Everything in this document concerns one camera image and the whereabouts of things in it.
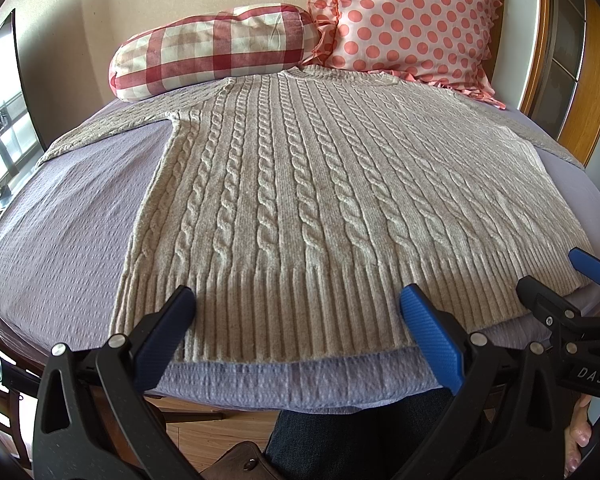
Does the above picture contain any beige cable-knit sweater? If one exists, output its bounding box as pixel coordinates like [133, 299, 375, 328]
[46, 67, 590, 363]

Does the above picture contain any person's right hand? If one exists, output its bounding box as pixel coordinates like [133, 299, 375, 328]
[564, 394, 592, 478]

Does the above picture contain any dark wooden chair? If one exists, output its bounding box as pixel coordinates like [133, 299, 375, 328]
[0, 335, 36, 474]

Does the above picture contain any dark blue trouser leg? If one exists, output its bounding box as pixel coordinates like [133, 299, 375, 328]
[264, 388, 452, 479]

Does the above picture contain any brown leather slipper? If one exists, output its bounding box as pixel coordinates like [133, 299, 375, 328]
[201, 441, 282, 480]

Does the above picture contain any lavender bed sheet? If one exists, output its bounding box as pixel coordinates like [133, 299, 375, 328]
[0, 119, 600, 414]

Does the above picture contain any pink polka dot pillow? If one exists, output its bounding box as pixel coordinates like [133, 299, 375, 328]
[308, 0, 503, 107]

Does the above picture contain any wooden headboard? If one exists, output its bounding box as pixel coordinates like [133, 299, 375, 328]
[482, 0, 504, 81]

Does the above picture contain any red white checked bolster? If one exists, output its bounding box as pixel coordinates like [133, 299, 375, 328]
[108, 3, 321, 102]

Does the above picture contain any wooden door frame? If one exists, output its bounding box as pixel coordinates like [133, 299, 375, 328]
[520, 0, 600, 165]

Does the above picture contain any black window frame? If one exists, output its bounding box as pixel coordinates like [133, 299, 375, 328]
[0, 8, 48, 151]

